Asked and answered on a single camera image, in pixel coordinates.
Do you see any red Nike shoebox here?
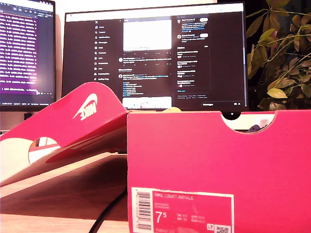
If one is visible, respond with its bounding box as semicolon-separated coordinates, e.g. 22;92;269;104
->
0;82;311;233

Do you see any wide black computer monitor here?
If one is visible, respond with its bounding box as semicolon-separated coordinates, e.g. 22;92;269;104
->
60;2;249;121

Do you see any navy shoe with white tongue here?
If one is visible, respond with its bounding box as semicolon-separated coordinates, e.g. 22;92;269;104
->
246;124;269;133

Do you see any green leafy houseplant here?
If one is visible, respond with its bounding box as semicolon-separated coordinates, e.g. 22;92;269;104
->
245;0;311;112

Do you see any monitor with purple terminal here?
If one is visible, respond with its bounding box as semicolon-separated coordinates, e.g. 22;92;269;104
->
0;0;57;112

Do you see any black cable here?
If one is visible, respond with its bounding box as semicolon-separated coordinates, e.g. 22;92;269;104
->
87;186;128;233

